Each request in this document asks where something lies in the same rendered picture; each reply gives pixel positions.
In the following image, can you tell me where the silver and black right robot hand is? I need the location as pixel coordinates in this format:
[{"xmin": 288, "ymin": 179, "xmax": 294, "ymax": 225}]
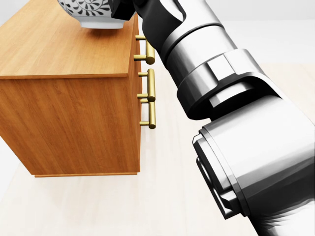
[{"xmin": 110, "ymin": 0, "xmax": 223, "ymax": 54}]

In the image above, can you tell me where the white bowl with black pattern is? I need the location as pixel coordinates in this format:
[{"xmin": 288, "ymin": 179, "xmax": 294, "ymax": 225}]
[{"xmin": 58, "ymin": 0, "xmax": 126, "ymax": 30}]

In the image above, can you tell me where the wooden cabinet drawer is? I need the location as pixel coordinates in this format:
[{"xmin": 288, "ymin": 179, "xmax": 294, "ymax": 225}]
[
  {"xmin": 132, "ymin": 98, "xmax": 143, "ymax": 173},
  {"xmin": 128, "ymin": 14, "xmax": 143, "ymax": 74},
  {"xmin": 129, "ymin": 67, "xmax": 144, "ymax": 103}
]

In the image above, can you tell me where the wooden cabinet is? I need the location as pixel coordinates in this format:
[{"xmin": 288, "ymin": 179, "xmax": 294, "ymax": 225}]
[{"xmin": 0, "ymin": 0, "xmax": 143, "ymax": 178}]

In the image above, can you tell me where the brass drawer handle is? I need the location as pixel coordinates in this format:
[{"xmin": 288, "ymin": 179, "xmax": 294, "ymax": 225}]
[
  {"xmin": 137, "ymin": 68, "xmax": 157, "ymax": 103},
  {"xmin": 133, "ymin": 34, "xmax": 156, "ymax": 65},
  {"xmin": 139, "ymin": 98, "xmax": 157, "ymax": 130}
]

